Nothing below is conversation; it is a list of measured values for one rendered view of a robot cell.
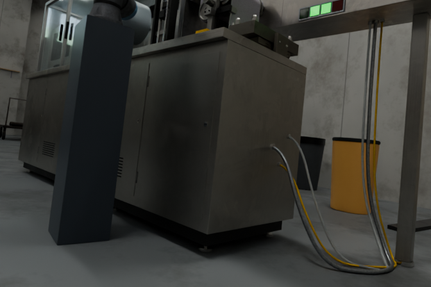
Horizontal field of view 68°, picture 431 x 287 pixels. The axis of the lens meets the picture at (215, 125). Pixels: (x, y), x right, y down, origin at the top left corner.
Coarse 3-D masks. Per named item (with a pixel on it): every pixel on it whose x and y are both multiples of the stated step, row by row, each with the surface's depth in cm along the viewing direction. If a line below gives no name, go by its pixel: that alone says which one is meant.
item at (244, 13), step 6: (234, 0) 166; (234, 6) 166; (240, 6) 169; (246, 6) 173; (240, 12) 169; (246, 12) 173; (252, 12) 176; (234, 18) 166; (240, 18) 169; (246, 18) 173; (258, 18) 181
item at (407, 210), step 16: (416, 16) 148; (416, 32) 147; (416, 48) 146; (416, 64) 146; (416, 80) 145; (416, 96) 144; (416, 112) 144; (416, 128) 143; (416, 144) 142; (416, 160) 142; (416, 176) 142; (400, 192) 144; (416, 192) 143; (400, 208) 144; (416, 208) 144; (400, 224) 143; (400, 240) 142; (400, 256) 142
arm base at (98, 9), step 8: (96, 0) 135; (104, 0) 135; (96, 8) 134; (104, 8) 134; (112, 8) 136; (120, 8) 140; (96, 16) 132; (104, 16) 133; (112, 16) 135; (120, 16) 140
